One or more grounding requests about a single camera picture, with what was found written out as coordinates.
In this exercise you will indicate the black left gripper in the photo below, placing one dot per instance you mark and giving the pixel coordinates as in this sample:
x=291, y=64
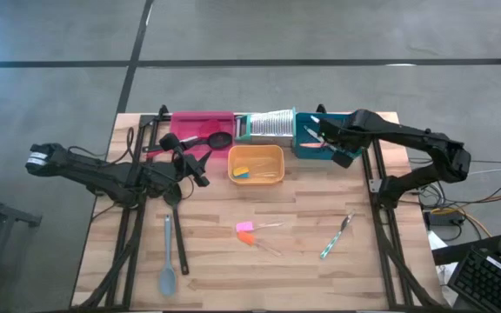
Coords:
x=185, y=167

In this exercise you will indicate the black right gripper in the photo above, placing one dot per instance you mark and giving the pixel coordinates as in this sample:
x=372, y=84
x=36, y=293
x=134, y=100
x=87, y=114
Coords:
x=344, y=132

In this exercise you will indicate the black slotted serving spoon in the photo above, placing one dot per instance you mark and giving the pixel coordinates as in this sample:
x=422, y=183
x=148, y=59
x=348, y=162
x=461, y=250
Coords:
x=220, y=140

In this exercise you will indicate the copper-coloured table knife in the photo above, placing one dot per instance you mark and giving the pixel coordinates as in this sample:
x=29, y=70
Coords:
x=311, y=145

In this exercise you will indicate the yellow silicone spatula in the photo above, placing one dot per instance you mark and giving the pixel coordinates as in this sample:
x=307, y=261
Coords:
x=241, y=170

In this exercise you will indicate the black solid serving spoon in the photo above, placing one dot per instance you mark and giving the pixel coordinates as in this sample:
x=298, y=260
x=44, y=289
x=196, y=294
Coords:
x=181, y=243

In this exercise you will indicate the orange silicone spatula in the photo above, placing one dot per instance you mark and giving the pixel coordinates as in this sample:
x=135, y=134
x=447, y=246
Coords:
x=246, y=238

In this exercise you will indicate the grey silicone spoon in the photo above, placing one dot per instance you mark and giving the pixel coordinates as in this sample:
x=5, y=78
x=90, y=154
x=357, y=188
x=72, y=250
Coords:
x=168, y=278

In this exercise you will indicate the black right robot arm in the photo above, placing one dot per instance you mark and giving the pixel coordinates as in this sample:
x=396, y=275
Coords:
x=407, y=137

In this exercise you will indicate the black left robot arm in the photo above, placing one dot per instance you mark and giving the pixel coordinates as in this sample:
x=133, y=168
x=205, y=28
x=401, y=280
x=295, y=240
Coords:
x=102, y=174

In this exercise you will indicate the yellow plastic bin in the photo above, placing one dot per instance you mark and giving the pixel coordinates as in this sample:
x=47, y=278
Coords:
x=237, y=152

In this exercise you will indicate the pink plastic bin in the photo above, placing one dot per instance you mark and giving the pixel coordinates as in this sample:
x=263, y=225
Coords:
x=185, y=126

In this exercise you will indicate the blue plastic bin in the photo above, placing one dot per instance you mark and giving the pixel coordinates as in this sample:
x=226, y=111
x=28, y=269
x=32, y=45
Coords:
x=298, y=121

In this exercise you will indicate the teal-framed metal box grater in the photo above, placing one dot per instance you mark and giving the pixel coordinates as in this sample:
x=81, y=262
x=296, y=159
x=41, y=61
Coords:
x=272, y=124

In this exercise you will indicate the pink silicone spatula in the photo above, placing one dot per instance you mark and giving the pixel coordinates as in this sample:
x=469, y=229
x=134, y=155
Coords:
x=244, y=226

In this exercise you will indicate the black power box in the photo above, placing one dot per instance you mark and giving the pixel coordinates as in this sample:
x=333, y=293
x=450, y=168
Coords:
x=444, y=217

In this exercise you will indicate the white paper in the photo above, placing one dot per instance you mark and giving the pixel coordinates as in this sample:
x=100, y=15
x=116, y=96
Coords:
x=437, y=241

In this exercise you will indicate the black desk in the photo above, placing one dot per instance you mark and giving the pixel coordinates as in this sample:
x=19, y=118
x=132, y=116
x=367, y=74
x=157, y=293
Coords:
x=459, y=254

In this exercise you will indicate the black metal cart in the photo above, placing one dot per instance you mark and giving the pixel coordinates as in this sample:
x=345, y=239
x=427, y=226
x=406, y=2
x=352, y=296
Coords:
x=24, y=217

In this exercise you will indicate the black keyboard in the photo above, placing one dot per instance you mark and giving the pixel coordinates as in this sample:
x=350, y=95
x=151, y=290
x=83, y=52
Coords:
x=489, y=282

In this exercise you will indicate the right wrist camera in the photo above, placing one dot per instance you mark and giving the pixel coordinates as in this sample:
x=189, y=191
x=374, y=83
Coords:
x=343, y=160

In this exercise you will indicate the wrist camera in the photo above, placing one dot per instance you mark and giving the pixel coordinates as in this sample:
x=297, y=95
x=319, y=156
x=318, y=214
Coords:
x=343, y=160
x=170, y=142

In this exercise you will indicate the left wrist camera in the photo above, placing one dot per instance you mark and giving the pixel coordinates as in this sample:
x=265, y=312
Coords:
x=170, y=142

